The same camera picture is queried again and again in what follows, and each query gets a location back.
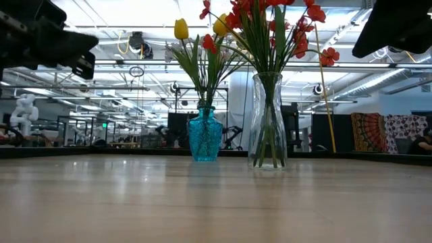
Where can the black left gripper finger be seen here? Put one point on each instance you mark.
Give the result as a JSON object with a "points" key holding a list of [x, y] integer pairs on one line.
{"points": [[84, 65], [67, 47]]}

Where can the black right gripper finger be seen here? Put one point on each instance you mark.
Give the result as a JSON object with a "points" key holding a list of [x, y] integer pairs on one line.
{"points": [[374, 40]]}

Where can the red artificial flower bunch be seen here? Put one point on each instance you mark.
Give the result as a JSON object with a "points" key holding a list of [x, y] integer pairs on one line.
{"points": [[209, 43], [329, 55]]}

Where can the yellow artificial tulip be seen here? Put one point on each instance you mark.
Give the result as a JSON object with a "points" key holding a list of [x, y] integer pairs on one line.
{"points": [[221, 25], [181, 28]]}

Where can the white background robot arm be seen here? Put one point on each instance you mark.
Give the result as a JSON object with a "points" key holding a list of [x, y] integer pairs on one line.
{"points": [[25, 111]]}

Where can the black background robot arm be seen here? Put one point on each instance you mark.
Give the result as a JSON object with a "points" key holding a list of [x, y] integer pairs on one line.
{"points": [[234, 131]]}

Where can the blue glass vase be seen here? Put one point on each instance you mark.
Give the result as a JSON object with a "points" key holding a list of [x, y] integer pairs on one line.
{"points": [[205, 135]]}

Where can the clear glass vase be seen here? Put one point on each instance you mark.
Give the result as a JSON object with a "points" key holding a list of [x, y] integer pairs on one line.
{"points": [[267, 135]]}

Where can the purple circle patterned fabric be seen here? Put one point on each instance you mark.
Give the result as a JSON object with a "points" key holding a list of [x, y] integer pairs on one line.
{"points": [[403, 126]]}

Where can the orange mandala tapestry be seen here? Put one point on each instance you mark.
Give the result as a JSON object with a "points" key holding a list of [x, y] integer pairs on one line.
{"points": [[369, 133]]}

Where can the black partition panel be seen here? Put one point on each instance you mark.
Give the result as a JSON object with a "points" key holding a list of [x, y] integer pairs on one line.
{"points": [[337, 133]]}

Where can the person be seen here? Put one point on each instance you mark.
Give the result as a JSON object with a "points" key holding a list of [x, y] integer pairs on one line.
{"points": [[420, 145]]}

